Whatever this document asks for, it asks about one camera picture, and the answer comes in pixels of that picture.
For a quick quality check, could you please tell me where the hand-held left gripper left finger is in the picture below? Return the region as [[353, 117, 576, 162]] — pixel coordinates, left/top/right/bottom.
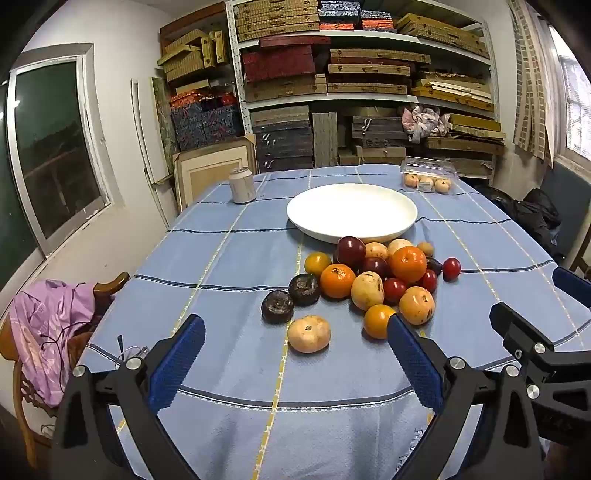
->
[[50, 314, 206, 480]]

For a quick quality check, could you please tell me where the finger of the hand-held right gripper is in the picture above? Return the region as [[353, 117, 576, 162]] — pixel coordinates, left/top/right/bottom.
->
[[489, 302, 591, 446], [553, 267, 591, 309]]

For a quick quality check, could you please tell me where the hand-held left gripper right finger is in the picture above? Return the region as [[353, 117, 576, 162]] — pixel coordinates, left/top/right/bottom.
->
[[387, 313, 546, 480]]

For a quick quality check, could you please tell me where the yellow-orange tomato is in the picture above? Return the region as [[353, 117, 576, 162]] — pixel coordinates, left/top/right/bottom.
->
[[363, 304, 398, 340], [304, 252, 333, 278]]

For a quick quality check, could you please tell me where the tan orange persimmon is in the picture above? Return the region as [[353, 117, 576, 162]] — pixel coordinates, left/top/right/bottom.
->
[[399, 286, 436, 326]]

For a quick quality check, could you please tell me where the pale yellow pear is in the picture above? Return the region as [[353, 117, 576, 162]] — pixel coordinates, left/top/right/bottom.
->
[[351, 271, 385, 311]]

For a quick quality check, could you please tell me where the orange mandarin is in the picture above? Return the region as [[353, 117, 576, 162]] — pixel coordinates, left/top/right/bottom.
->
[[320, 263, 357, 300], [389, 246, 428, 284]]

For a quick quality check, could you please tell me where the dark purple plum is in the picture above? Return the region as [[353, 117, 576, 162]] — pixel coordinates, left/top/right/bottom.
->
[[359, 257, 390, 280]]

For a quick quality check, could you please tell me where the pale tan persimmon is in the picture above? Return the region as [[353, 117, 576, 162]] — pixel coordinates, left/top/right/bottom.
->
[[287, 315, 332, 354]]

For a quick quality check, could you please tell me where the dark red plum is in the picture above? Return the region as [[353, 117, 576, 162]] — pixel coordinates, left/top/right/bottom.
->
[[335, 236, 368, 268]]

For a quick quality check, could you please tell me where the white plate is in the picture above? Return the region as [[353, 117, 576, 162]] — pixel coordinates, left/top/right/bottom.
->
[[286, 183, 419, 244]]

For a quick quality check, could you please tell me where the black jacket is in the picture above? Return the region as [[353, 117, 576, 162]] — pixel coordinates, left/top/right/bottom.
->
[[489, 187, 566, 259]]

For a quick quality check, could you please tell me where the blue checked tablecloth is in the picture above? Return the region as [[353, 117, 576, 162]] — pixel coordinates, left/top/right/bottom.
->
[[74, 166, 583, 480]]

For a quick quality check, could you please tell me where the wooden chair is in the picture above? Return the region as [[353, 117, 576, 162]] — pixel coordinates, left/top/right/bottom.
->
[[0, 272, 131, 469]]

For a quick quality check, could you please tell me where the purple cloth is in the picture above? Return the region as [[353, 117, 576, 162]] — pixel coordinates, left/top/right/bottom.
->
[[9, 279, 105, 407]]

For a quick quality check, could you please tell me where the cluster of small peaches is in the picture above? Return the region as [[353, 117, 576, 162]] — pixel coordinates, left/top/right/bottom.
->
[[403, 174, 451, 193]]

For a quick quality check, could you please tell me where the clear plastic clamshell box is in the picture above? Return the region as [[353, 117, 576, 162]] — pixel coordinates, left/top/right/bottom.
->
[[400, 157, 464, 193]]

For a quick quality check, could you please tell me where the small bright window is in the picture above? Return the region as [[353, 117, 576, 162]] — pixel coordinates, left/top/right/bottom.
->
[[547, 23, 591, 162]]

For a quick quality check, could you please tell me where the white tin can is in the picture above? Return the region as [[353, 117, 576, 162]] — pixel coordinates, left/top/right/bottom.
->
[[229, 167, 257, 204]]

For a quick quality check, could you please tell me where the checked curtain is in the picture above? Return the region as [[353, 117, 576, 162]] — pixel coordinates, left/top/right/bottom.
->
[[508, 0, 568, 164]]

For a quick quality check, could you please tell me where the pink plastic bag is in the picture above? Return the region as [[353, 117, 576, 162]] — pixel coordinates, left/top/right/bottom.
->
[[401, 105, 451, 143]]

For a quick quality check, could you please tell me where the white leaning board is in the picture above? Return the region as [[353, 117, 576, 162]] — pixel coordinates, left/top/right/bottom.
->
[[130, 78, 169, 188]]

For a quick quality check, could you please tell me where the green marbled panel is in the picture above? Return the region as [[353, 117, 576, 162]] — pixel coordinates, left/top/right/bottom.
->
[[151, 76, 181, 155]]

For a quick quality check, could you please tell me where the pile of patterned fabric boxes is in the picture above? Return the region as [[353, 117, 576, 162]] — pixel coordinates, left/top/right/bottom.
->
[[157, 28, 245, 151]]

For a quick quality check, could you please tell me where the sliding glass window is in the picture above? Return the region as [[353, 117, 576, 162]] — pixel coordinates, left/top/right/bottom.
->
[[0, 43, 124, 287]]

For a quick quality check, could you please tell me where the stack of flat woven boxes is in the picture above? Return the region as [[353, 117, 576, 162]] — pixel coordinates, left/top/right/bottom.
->
[[233, 0, 506, 169]]

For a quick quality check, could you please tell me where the white metal shelf rack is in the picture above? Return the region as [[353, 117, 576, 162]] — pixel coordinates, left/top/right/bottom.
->
[[226, 0, 502, 185]]

